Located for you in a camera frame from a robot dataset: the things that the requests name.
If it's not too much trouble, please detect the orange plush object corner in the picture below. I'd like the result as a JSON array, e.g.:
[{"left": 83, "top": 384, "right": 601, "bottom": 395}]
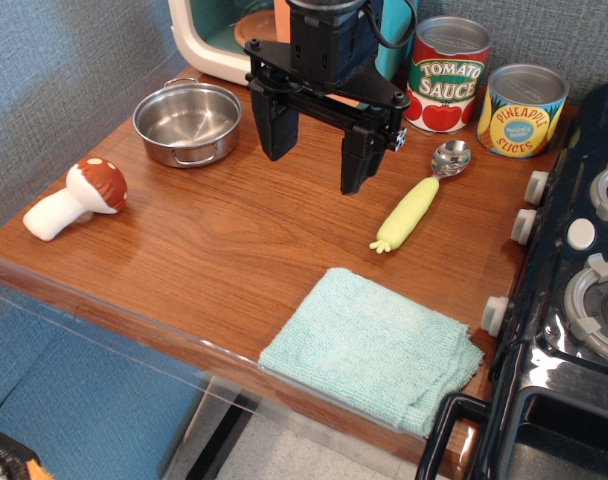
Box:
[{"left": 0, "top": 432, "right": 54, "bottom": 480}]

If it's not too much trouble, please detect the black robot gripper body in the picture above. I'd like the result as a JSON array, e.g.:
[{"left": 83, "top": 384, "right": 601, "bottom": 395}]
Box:
[{"left": 244, "top": 1, "right": 411, "bottom": 152}]

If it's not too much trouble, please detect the small steel pot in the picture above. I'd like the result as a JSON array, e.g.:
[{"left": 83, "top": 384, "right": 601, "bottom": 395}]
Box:
[{"left": 132, "top": 78, "right": 243, "bottom": 169}]

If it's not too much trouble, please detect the black toy stove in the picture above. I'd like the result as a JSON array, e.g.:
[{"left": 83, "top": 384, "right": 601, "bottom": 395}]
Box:
[{"left": 417, "top": 83, "right": 608, "bottom": 479}]

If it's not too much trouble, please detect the toy microwave teal and cream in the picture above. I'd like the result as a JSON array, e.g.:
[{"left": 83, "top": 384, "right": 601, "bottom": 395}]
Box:
[{"left": 169, "top": 1, "right": 417, "bottom": 90}]

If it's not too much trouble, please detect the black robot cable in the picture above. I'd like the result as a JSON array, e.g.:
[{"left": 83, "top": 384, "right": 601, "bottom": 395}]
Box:
[{"left": 361, "top": 0, "right": 419, "bottom": 50}]

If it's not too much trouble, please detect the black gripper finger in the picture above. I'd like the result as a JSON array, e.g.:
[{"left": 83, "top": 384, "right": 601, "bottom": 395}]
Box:
[
  {"left": 249, "top": 79, "right": 300, "bottom": 161},
  {"left": 341, "top": 125, "right": 386, "bottom": 195}
]

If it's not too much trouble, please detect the pineapple slices can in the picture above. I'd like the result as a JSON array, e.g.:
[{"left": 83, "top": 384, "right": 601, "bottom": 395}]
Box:
[{"left": 477, "top": 64, "right": 569, "bottom": 159}]

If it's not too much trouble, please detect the tomato sauce can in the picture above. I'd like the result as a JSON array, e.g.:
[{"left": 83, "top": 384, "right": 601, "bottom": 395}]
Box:
[{"left": 405, "top": 16, "right": 491, "bottom": 133}]

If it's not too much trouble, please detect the plush brown white mushroom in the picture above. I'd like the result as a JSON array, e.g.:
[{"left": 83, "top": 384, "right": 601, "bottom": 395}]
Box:
[{"left": 23, "top": 157, "right": 128, "bottom": 241}]

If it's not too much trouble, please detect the light blue folded towel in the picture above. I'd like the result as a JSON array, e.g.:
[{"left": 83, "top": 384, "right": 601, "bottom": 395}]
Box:
[{"left": 259, "top": 268, "right": 483, "bottom": 436}]

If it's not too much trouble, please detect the yellow corn handle spoon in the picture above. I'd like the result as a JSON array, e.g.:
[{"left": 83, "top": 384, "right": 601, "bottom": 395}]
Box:
[{"left": 369, "top": 140, "right": 472, "bottom": 254}]

